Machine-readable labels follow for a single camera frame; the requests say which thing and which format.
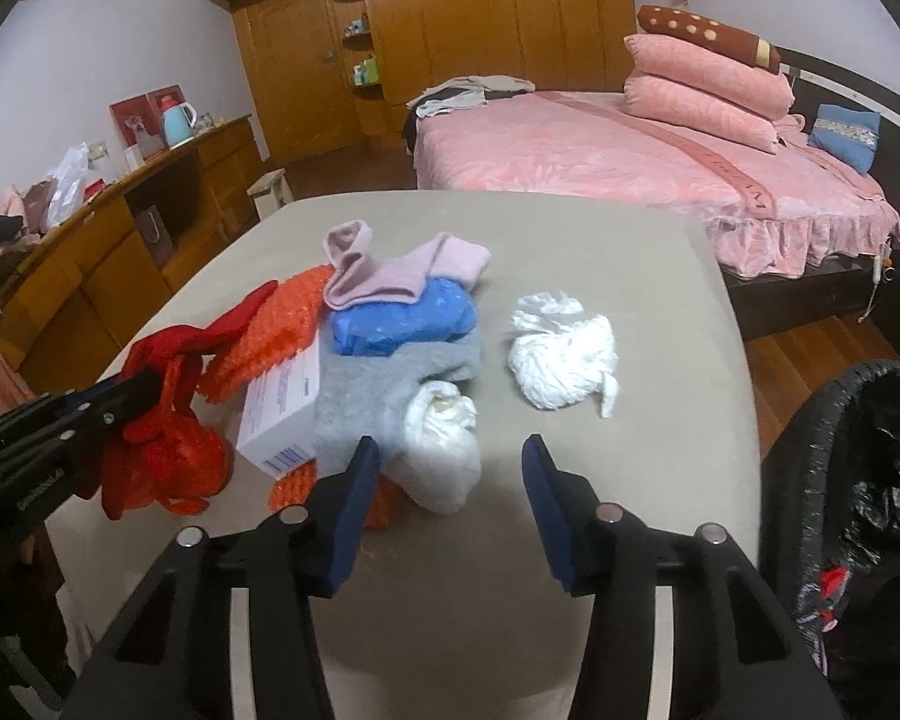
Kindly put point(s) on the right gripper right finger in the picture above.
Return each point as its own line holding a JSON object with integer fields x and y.
{"x": 736, "y": 652}

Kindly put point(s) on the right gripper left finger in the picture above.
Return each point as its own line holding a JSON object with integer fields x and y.
{"x": 167, "y": 652}

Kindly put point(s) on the red knitted cloth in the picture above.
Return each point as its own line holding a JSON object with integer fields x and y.
{"x": 167, "y": 456}

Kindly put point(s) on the white medicine box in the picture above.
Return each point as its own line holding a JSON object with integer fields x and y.
{"x": 277, "y": 432}

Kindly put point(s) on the orange bubble wrap sheet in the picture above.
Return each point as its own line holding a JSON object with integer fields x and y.
{"x": 285, "y": 325}

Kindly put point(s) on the grey sock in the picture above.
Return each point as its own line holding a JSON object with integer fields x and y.
{"x": 368, "y": 395}

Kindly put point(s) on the white tissue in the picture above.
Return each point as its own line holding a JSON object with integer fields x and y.
{"x": 439, "y": 462}

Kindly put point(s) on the white paper wad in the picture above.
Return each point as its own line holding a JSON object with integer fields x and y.
{"x": 562, "y": 354}

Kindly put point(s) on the pink sock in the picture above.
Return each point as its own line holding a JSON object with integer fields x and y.
{"x": 359, "y": 277}

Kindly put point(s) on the blue plastic bag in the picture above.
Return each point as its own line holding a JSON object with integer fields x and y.
{"x": 444, "y": 312}

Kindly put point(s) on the black trash bin with bag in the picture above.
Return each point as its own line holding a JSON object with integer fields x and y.
{"x": 829, "y": 545}

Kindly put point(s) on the wooden sideboard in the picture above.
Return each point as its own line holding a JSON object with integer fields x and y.
{"x": 85, "y": 291}

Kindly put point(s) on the white plastic bag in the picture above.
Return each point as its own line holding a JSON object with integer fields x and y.
{"x": 69, "y": 178}

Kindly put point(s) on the red gift box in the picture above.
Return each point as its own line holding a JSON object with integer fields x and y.
{"x": 138, "y": 120}

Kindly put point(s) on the small white stool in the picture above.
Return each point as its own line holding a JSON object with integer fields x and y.
{"x": 270, "y": 193}

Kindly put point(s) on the light blue kettle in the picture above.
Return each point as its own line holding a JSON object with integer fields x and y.
{"x": 178, "y": 119}

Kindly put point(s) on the pink bed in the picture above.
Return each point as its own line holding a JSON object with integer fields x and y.
{"x": 764, "y": 213}

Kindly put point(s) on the black headboard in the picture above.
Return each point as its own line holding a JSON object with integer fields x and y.
{"x": 816, "y": 81}

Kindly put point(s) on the wooden wardrobe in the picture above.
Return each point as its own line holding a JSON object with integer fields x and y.
{"x": 326, "y": 74}

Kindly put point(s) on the blue cushion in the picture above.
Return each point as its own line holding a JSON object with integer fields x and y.
{"x": 851, "y": 136}

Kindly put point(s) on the lower pink pillow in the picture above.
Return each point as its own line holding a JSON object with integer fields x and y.
{"x": 659, "y": 99}

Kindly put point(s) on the pink pillow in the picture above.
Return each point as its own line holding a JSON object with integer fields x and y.
{"x": 659, "y": 99}
{"x": 764, "y": 93}

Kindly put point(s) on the upper pink pillow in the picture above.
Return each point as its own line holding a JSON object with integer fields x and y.
{"x": 764, "y": 93}

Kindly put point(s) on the clothes pile on bed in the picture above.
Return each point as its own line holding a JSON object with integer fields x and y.
{"x": 466, "y": 92}

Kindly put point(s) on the brown dotted bolster pillow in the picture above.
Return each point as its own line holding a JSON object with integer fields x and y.
{"x": 716, "y": 36}

